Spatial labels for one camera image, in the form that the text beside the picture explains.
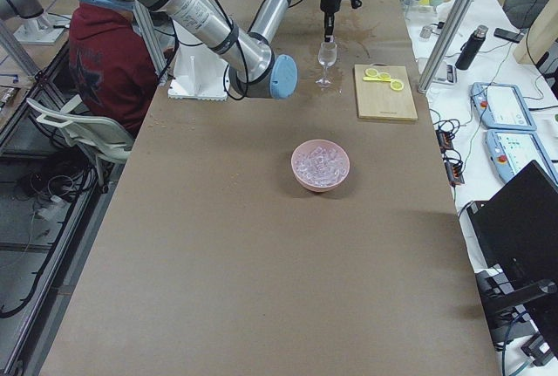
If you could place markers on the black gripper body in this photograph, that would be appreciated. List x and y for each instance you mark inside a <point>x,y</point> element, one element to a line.
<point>329,10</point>

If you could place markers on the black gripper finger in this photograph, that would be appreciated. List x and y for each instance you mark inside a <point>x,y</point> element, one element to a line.
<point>331,27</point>
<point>326,25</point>

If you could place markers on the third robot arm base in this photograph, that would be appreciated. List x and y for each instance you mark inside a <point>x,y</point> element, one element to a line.
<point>36,27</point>

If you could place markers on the clear wine glass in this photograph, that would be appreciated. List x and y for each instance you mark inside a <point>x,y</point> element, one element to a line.
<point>327,57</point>

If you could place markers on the pile of clear ice cubes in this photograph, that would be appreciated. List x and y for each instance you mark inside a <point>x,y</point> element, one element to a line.
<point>321,167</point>

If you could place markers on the upper lemon slice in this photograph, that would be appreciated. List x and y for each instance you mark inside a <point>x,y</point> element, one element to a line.
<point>371,72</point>

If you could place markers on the yellow plastic knife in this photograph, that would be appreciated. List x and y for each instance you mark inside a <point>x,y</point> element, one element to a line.
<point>365,78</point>

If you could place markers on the wooden cutting board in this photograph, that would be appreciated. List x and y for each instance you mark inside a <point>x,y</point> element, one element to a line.
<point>377,101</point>

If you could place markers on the lower lemon slice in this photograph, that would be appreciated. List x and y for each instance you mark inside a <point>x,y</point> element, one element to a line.
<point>397,85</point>

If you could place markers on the black water bottle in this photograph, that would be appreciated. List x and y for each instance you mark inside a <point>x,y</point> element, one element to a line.
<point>471,48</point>

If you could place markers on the pink bowl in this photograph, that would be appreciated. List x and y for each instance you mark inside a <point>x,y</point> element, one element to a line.
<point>308,145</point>

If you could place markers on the black smartphone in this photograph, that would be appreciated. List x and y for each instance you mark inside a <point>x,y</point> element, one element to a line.
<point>510,36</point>

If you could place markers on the upper teach pendant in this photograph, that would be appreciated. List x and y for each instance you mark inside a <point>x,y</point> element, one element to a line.
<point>501,106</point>

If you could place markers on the teach pendant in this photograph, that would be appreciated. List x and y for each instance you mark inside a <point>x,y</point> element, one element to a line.
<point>511,150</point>
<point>501,106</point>

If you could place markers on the person in maroon shirt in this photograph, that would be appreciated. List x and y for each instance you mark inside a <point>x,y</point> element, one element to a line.
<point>110,65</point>

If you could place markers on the lower teach pendant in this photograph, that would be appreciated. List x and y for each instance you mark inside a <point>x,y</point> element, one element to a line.
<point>511,150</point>

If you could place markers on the white plastic chair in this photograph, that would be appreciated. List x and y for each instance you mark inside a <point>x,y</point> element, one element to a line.
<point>106,138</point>

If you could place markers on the black monitor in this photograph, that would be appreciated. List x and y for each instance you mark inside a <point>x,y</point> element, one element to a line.
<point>517,230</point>

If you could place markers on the aluminium frame post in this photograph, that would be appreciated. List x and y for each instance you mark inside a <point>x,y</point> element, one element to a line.
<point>453,22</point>

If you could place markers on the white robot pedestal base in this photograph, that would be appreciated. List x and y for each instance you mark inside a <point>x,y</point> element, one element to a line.
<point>198,74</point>

